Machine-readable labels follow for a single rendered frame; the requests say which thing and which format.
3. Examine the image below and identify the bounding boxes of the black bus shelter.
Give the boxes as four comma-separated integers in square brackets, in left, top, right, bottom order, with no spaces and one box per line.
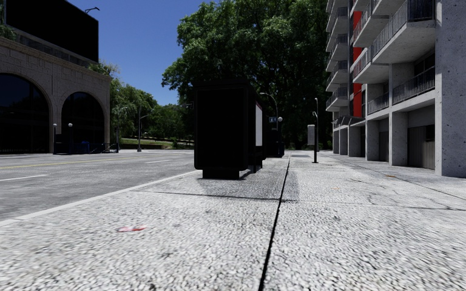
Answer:
[194,79,268,180]

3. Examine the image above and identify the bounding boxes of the grey street lamp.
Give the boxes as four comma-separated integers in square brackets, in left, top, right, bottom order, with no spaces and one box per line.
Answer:
[259,92,280,132]
[136,104,150,153]
[115,106,128,153]

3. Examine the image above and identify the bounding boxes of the trees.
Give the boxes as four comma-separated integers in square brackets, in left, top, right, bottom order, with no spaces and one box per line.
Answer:
[88,61,194,149]
[161,0,334,150]

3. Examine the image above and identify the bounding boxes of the pale concrete building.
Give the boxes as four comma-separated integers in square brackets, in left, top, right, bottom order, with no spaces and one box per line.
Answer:
[325,0,466,179]

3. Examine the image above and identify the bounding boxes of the tan stone building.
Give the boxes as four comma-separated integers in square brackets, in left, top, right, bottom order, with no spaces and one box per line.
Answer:
[0,0,112,155]

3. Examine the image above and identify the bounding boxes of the sign on a post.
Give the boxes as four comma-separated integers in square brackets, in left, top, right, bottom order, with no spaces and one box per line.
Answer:
[307,97,320,164]

